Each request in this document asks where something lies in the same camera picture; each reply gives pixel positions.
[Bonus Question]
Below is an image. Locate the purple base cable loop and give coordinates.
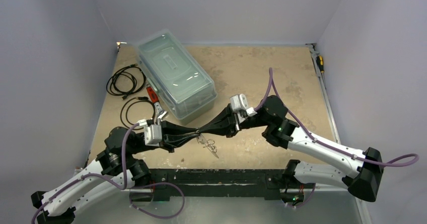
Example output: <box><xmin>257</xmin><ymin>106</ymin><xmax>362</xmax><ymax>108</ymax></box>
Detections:
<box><xmin>128</xmin><ymin>181</ymin><xmax>186</xmax><ymax>219</ymax></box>

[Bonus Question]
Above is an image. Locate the yellow black screwdriver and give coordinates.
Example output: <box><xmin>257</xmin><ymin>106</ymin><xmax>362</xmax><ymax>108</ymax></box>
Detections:
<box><xmin>316</xmin><ymin>55</ymin><xmax>324</xmax><ymax>74</ymax></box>

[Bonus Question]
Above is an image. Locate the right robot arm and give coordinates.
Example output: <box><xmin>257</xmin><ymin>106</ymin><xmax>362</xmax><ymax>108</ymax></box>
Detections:
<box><xmin>199</xmin><ymin>94</ymin><xmax>384</xmax><ymax>202</ymax></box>

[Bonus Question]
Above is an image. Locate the red handled adjustable wrench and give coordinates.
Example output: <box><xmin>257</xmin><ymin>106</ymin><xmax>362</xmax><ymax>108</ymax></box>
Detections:
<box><xmin>146</xmin><ymin>85</ymin><xmax>168</xmax><ymax>121</ymax></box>

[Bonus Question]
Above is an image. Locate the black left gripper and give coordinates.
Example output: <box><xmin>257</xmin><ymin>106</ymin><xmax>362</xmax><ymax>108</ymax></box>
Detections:
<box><xmin>128</xmin><ymin>117</ymin><xmax>200</xmax><ymax>154</ymax></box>

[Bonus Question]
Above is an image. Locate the clear plastic storage box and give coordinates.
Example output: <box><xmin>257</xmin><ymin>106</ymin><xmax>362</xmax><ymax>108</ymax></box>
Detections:
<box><xmin>132</xmin><ymin>29</ymin><xmax>217</xmax><ymax>124</ymax></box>

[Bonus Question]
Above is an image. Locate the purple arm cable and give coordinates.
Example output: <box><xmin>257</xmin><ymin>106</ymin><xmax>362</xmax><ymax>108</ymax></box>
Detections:
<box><xmin>254</xmin><ymin>67</ymin><xmax>419</xmax><ymax>168</ymax></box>
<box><xmin>30</xmin><ymin>122</ymin><xmax>143</xmax><ymax>224</ymax></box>

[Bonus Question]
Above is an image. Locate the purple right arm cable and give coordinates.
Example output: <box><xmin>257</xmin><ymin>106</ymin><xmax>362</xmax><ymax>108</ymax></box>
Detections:
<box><xmin>254</xmin><ymin>67</ymin><xmax>419</xmax><ymax>168</ymax></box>

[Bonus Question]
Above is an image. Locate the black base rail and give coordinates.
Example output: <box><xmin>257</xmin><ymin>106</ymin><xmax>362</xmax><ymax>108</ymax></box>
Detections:
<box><xmin>132</xmin><ymin>169</ymin><xmax>315</xmax><ymax>204</ymax></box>

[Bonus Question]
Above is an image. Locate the coiled black cable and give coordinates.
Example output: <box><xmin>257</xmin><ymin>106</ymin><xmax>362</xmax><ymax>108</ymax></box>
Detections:
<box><xmin>106</xmin><ymin>63</ymin><xmax>147</xmax><ymax>97</ymax></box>

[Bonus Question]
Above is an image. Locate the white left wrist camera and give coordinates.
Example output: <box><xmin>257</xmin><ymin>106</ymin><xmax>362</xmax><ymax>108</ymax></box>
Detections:
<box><xmin>136</xmin><ymin>119</ymin><xmax>162</xmax><ymax>146</ymax></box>

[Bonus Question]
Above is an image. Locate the metal key organizer plate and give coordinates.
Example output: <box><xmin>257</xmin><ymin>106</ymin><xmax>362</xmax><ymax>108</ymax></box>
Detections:
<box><xmin>196</xmin><ymin>134</ymin><xmax>219</xmax><ymax>159</ymax></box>

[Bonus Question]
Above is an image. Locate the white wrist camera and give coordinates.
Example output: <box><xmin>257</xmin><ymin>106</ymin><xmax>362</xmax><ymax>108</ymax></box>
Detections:
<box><xmin>136</xmin><ymin>119</ymin><xmax>162</xmax><ymax>146</ymax></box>
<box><xmin>230</xmin><ymin>94</ymin><xmax>257</xmax><ymax>118</ymax></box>

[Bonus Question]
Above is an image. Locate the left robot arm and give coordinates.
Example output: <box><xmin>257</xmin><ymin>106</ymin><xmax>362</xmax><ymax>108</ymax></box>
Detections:
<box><xmin>31</xmin><ymin>119</ymin><xmax>199</xmax><ymax>223</ymax></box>

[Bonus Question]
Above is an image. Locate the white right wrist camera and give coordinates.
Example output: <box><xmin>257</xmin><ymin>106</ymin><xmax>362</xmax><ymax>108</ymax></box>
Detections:
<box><xmin>230</xmin><ymin>94</ymin><xmax>257</xmax><ymax>118</ymax></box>

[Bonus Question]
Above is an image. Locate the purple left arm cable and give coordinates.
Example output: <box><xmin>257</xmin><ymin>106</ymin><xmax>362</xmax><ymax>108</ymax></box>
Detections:
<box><xmin>30</xmin><ymin>122</ymin><xmax>143</xmax><ymax>224</ymax></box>

